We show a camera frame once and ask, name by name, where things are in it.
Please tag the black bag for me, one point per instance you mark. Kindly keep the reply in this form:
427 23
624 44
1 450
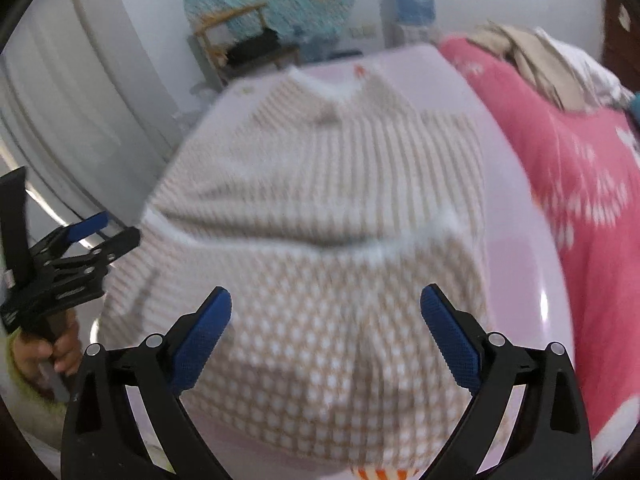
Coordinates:
255 45

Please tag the brown wooden door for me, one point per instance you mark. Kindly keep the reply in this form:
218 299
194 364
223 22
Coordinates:
625 45

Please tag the pink floral blanket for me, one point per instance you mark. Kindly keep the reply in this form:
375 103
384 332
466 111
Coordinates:
590 210

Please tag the white cloth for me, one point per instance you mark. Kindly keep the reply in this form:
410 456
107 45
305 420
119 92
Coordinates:
595 80

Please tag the beige white houndstooth coat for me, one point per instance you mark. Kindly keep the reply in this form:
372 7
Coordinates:
300 210

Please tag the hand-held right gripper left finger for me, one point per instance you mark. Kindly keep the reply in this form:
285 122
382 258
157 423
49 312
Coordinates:
200 340

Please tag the beige clothes pile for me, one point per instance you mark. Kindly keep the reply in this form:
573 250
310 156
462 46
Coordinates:
530 60

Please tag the person's left hand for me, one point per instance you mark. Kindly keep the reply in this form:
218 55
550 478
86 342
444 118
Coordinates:
65 345

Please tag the wooden chair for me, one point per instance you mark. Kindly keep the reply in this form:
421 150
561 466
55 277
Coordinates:
225 15

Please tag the white curtain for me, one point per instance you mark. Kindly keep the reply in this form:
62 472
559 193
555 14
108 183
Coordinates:
75 85

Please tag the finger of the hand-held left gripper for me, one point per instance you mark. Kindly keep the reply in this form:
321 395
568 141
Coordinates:
115 245
87 225

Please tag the white water dispenser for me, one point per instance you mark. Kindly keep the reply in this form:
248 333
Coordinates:
410 37

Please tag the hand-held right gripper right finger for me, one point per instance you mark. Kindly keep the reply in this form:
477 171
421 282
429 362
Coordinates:
450 335

